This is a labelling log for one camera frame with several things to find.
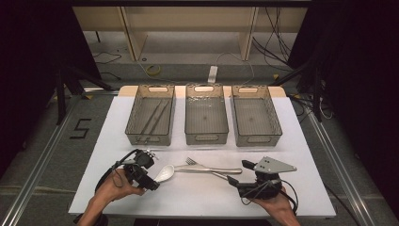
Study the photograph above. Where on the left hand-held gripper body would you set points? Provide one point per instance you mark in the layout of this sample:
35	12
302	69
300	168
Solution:
138	166

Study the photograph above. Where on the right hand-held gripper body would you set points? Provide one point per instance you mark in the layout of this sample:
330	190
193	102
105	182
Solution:
273	165

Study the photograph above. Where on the white ceramic spoon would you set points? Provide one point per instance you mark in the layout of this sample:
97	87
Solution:
167	172

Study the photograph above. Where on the grey plastic bin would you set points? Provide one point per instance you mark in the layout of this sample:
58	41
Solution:
205	116
150	125
255	117

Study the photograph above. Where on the metal fork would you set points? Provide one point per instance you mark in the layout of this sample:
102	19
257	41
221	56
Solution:
191	161

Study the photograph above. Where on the metal chopstick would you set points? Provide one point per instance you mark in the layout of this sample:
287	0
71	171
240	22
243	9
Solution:
151	116
160	117

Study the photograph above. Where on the person's left hand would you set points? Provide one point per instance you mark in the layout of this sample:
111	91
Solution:
116	188

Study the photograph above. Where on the person's right hand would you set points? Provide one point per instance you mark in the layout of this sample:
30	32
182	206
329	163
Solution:
280	210

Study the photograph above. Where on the white table cover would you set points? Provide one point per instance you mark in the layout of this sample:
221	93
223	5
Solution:
204	201

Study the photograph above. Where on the black metal stand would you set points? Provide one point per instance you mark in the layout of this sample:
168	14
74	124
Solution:
61	94
317	94

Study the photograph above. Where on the yellow tape roll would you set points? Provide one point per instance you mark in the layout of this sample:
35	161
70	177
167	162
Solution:
148	70

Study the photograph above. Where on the white power strip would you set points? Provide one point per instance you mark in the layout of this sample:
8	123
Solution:
212	74

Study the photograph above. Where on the black curtain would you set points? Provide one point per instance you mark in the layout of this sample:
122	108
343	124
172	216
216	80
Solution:
31	62
360	78

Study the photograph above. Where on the wooden shelf unit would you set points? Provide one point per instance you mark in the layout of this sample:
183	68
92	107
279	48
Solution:
138	40

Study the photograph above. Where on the metal floor rail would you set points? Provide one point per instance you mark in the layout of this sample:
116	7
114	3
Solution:
34	175
342	175

